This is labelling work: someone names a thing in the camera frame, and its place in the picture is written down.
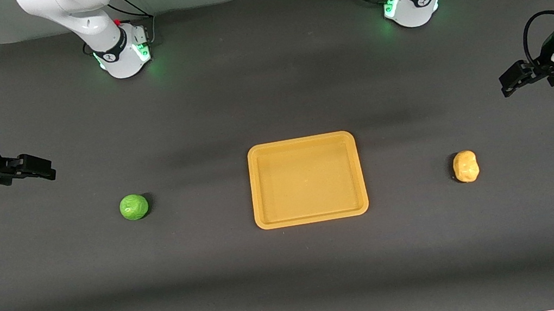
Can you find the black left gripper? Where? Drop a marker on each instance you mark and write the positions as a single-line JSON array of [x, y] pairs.
[[540, 70]]

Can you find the yellow potato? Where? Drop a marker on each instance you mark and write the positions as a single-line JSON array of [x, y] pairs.
[[466, 167]]

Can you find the green apple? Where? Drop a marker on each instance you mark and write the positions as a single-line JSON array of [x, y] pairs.
[[134, 207]]

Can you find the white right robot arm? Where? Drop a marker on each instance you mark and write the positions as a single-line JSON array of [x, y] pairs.
[[85, 14]]

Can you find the yellow plastic tray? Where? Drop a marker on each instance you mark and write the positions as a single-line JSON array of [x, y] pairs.
[[307, 179]]

